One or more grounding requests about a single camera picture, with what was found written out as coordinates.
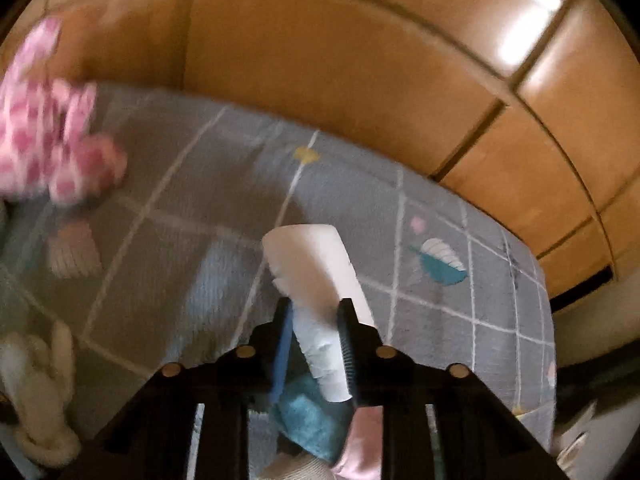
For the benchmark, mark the pink spotted plush toy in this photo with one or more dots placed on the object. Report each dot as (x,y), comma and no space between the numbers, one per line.
(35,135)

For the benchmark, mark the teal towel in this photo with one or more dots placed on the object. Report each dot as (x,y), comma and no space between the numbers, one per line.
(310,420)

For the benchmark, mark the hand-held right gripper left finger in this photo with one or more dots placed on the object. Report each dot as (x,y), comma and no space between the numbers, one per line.
(282,355)

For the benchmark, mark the cream plush toy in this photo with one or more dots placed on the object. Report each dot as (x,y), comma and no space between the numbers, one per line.
(35,400)

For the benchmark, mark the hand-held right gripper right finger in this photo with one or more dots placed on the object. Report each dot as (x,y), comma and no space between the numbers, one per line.
(348,345)

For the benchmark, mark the wooden wardrobe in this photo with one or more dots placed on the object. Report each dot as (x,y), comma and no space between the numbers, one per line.
(325,60)

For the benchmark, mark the grey checked blanket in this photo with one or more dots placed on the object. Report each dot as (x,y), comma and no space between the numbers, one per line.
(200,185)

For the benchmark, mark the pink satin cloth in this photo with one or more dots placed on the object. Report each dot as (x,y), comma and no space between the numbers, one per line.
(362,440)

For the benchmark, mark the white paper roll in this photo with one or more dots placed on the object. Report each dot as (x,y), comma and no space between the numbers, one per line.
(315,265)

